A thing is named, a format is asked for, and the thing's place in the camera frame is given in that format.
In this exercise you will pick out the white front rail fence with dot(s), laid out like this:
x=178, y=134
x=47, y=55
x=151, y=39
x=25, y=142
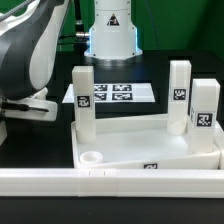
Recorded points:
x=112, y=182

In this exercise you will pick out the white block left edge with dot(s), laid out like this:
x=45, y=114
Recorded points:
x=3, y=132

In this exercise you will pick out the white marker base plate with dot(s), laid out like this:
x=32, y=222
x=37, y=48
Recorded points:
x=124, y=92

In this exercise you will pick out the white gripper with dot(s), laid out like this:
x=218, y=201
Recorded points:
x=35, y=107

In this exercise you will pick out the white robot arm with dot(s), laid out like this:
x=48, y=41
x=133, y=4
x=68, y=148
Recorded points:
x=28, y=50

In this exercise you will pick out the white desk top tray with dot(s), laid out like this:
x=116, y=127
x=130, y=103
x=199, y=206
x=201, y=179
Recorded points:
x=139, y=142

